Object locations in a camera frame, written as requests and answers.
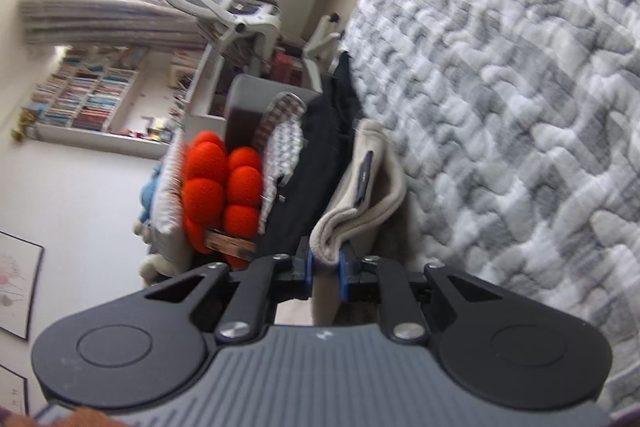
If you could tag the grey curtain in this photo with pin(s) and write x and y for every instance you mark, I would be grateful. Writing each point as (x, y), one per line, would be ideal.
(116, 22)

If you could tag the framed wall picture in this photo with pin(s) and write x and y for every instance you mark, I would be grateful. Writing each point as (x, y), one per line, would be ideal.
(20, 262)

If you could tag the orange bumpy plush cushion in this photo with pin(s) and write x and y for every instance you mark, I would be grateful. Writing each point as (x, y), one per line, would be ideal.
(221, 190)

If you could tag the grey sofa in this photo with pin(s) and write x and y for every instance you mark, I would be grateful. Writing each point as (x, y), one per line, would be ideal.
(248, 98)

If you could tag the white office chair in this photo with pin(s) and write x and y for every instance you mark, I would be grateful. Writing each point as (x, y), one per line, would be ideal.
(225, 22)

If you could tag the white pillow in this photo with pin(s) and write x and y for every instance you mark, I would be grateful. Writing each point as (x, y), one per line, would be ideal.
(166, 210)

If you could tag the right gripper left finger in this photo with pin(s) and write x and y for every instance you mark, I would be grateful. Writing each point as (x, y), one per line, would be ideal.
(228, 305)

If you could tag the black and beige garment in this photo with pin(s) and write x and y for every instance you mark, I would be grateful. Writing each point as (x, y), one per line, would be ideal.
(332, 178)

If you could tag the black smartphone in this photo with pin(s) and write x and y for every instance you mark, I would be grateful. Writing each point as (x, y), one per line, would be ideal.
(230, 245)

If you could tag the white plush toy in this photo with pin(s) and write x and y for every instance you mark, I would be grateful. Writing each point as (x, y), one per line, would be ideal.
(169, 252)

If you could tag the grey white quilted blanket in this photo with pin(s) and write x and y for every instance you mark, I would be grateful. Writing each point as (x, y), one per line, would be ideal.
(516, 123)

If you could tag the white bookshelf desk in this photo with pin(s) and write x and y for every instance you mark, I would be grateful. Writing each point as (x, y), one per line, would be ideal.
(131, 101)

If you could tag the blue plush toy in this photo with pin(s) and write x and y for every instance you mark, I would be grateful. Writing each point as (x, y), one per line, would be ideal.
(147, 195)

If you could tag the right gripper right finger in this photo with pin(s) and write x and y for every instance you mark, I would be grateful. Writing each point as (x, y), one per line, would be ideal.
(410, 306)

